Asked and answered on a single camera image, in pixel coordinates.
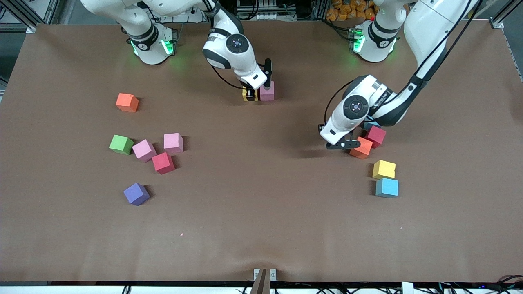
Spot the orange foam block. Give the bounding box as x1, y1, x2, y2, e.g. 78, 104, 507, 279
349, 136, 373, 160
115, 93, 139, 113

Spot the light pink foam block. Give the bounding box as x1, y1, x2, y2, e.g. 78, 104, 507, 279
163, 133, 184, 154

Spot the red foam block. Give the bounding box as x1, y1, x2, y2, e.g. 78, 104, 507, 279
365, 125, 387, 149
152, 152, 176, 175

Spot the yellow foam block chipped corner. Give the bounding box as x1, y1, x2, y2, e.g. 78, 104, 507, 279
372, 160, 396, 180

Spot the grey metal rack device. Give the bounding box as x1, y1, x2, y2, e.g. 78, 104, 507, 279
236, 0, 279, 21

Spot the table cover sheet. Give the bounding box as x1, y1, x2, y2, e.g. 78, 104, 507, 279
0, 20, 523, 283

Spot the pile of orange objects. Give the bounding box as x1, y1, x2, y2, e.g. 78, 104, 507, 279
326, 0, 378, 22

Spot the green foam block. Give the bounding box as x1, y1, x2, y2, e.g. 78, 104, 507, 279
109, 134, 134, 155

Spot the purple foam block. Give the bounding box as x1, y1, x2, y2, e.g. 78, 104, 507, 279
123, 183, 150, 206

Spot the white table edge strip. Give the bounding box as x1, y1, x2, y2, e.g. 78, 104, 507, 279
0, 285, 523, 294

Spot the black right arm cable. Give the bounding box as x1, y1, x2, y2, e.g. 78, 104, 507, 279
210, 61, 248, 90

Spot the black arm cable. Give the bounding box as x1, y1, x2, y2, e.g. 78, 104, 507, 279
325, 0, 481, 124
210, 61, 248, 90

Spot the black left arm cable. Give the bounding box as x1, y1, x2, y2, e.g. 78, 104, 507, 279
325, 0, 481, 124

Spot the small metal bracket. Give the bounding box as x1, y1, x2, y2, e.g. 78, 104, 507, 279
253, 268, 277, 282

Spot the aluminium table edge rail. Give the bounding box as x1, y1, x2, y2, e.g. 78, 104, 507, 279
502, 28, 523, 82

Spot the aluminium frame profile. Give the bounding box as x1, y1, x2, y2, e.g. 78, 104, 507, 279
488, 0, 523, 29
0, 0, 62, 34

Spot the black cable bundle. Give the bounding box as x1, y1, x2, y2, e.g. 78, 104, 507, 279
484, 274, 523, 291

